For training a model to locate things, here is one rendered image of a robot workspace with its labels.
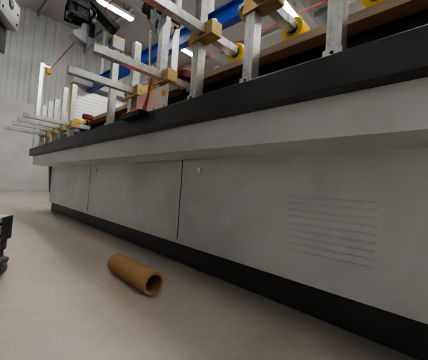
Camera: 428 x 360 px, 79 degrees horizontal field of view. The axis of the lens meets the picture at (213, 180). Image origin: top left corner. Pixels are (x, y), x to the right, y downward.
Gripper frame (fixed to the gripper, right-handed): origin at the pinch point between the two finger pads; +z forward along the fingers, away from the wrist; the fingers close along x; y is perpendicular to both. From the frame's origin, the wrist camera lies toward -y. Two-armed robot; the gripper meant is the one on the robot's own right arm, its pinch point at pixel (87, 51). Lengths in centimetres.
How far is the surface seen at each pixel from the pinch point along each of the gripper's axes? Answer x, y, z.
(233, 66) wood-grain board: 26, -46, -5
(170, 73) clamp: 5.1, -30.7, -2.2
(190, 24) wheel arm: 26.1, -23.2, -10.3
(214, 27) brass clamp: 30.1, -30.7, -11.5
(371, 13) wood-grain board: 74, -46, -5
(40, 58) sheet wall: -783, -117, -293
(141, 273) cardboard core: 13, -20, 76
